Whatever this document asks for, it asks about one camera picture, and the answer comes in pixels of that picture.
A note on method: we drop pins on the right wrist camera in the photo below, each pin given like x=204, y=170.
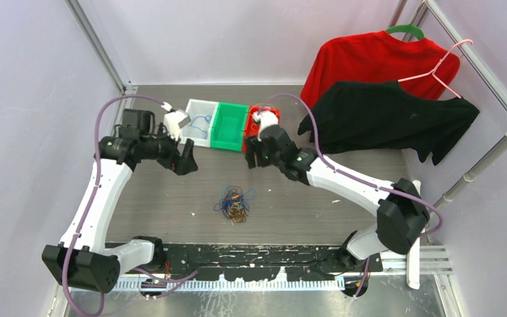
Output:
x=264, y=119

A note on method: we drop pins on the green plastic bin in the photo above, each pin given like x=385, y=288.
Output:
x=228, y=126

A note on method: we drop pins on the red t-shirt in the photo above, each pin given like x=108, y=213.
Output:
x=378, y=57

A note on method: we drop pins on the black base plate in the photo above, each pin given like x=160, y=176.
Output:
x=248, y=262

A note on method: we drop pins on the pink hanger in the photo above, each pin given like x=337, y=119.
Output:
x=434, y=70

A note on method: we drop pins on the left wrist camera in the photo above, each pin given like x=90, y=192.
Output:
x=174, y=121

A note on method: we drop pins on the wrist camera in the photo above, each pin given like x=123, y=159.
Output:
x=174, y=121
x=264, y=119

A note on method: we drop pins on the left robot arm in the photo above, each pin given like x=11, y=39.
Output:
x=81, y=259

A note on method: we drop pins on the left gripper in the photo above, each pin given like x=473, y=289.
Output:
x=180, y=164

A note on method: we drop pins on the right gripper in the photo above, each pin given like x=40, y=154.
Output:
x=253, y=146

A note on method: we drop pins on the white plastic bin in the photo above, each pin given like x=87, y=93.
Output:
x=202, y=114

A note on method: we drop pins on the metal clothes rack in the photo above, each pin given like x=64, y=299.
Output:
x=471, y=182

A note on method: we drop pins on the aluminium corner post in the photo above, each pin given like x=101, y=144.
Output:
x=88, y=20

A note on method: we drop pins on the black t-shirt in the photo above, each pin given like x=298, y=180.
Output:
x=354, y=116

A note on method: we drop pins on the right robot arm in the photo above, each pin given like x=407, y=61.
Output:
x=400, y=215

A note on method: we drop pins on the green hanger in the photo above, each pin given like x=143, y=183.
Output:
x=410, y=29

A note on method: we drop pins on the red plastic bin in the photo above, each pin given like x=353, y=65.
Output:
x=251, y=128

